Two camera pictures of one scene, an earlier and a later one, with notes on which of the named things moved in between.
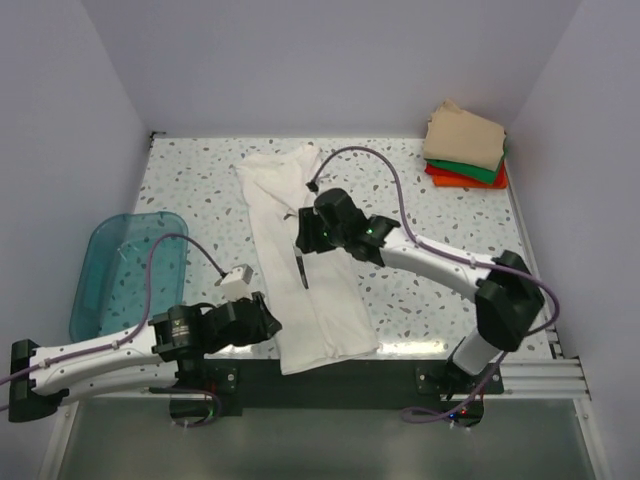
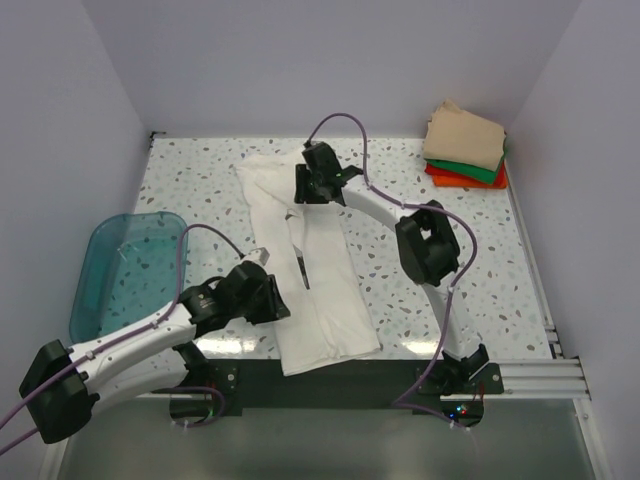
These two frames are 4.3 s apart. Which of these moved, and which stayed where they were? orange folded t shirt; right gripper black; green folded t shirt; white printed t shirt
Moved: right gripper black
Stayed: white printed t shirt; orange folded t shirt; green folded t shirt
